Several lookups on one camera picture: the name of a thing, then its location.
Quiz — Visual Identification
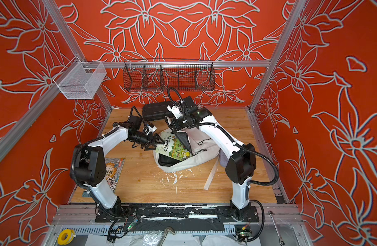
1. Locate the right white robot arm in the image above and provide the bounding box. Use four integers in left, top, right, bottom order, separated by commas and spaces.
166, 87, 279, 221

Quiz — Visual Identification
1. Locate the purple glasses case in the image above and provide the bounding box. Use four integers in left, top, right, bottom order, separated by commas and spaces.
219, 152, 228, 168

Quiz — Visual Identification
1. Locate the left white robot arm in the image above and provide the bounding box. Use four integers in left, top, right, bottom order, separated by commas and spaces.
70, 113, 165, 219

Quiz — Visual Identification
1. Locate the red cartoon story book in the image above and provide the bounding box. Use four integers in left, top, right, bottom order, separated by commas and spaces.
76, 157, 125, 193

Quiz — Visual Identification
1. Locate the black plastic case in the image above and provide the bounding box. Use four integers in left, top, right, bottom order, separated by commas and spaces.
142, 101, 174, 122

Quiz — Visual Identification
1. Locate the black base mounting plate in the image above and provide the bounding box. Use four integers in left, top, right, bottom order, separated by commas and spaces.
95, 202, 260, 223

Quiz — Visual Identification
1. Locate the green history comic book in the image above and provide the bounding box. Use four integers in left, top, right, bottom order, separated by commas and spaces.
156, 131, 192, 161

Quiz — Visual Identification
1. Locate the yellow tape roll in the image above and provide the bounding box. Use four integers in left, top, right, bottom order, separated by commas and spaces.
57, 229, 76, 246

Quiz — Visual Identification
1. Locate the white wire mesh basket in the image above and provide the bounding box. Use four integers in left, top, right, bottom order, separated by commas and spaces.
53, 56, 107, 99

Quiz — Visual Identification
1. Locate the small green circuit board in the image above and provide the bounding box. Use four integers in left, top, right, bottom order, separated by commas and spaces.
236, 229, 252, 243

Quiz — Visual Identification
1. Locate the white student backpack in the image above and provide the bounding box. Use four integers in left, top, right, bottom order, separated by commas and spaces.
153, 128, 220, 173

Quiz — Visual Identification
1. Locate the black wire wall basket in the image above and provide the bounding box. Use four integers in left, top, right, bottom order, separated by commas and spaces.
122, 59, 216, 92

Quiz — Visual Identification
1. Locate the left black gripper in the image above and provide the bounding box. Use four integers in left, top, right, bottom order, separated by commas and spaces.
130, 132, 165, 150

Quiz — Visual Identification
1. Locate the steel wrench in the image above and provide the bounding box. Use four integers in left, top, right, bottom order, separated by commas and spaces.
268, 211, 285, 246

